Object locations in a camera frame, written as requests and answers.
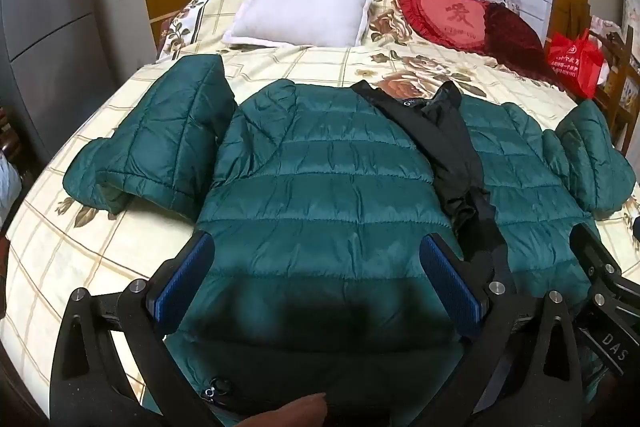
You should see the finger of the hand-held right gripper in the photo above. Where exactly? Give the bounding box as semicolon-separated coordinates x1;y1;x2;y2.
569;222;626;295

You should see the wooden chair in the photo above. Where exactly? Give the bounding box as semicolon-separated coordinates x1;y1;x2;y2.
565;2;640;158

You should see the grey refrigerator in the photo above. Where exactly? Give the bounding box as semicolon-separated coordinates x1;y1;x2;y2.
0;0;123;148

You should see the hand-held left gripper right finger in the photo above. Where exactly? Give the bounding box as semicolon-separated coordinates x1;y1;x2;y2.
419;233;583;427

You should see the floral bed sheet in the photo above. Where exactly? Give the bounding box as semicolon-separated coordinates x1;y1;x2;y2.
0;0;640;408

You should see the red heart-shaped pillow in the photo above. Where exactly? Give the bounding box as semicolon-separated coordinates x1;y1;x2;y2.
397;0;493;52

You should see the red shopping bag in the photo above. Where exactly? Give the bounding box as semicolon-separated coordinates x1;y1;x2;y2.
546;28;608;100

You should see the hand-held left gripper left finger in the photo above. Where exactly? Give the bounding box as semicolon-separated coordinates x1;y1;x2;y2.
49;231;221;427

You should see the white pillow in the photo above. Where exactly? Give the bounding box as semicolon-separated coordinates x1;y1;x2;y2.
222;0;383;50

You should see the dark red cushion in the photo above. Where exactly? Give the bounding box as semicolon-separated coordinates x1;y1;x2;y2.
482;2;561;85

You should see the person's left hand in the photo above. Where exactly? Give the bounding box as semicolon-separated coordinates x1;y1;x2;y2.
267;393;330;427

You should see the green puffer jacket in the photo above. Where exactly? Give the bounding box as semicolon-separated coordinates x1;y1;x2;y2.
64;54;638;427

